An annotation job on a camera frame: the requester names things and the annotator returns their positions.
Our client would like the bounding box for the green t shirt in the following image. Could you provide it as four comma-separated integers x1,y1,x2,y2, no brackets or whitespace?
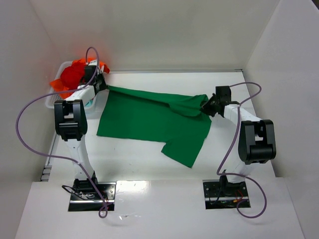
97,86,211,168

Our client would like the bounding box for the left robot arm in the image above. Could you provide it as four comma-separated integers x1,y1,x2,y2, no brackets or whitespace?
54,62,108,199

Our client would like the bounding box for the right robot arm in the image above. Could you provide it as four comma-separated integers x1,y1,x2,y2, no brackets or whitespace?
200,85,277,192

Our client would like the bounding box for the teal t shirt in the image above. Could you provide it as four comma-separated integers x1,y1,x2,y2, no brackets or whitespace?
85,99,95,109

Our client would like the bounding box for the red t shirt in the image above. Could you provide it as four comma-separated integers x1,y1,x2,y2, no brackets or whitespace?
60,62,85,90

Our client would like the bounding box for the orange t shirt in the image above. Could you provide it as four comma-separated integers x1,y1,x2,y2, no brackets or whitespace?
50,58,110,104

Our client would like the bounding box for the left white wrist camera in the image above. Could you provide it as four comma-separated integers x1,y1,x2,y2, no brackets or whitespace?
87,59,99,67

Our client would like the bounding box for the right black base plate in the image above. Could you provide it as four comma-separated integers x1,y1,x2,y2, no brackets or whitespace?
202,180,251,210

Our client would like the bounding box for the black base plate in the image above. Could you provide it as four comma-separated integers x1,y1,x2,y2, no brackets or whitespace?
62,182,116,212
202,180,251,210

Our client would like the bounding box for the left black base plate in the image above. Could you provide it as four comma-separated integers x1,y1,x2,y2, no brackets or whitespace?
62,182,116,212

